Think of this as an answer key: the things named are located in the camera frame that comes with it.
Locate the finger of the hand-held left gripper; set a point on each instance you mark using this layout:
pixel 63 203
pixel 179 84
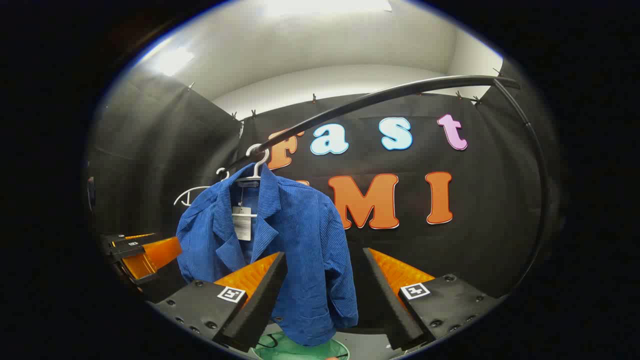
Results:
pixel 117 238
pixel 155 255

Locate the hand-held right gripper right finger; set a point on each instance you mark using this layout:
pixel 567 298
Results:
pixel 382 300

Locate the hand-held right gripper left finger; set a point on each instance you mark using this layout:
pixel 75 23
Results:
pixel 265 300

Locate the green laundry hamper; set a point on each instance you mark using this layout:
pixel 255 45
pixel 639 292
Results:
pixel 285 351

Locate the white plastic hanger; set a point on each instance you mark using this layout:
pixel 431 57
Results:
pixel 192 191
pixel 257 167

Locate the black backdrop cloth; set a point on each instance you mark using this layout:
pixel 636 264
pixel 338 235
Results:
pixel 475 240

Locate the ceiling light panel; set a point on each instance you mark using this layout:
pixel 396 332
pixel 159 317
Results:
pixel 170 61

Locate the black clothes rack rail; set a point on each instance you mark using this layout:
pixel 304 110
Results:
pixel 380 97

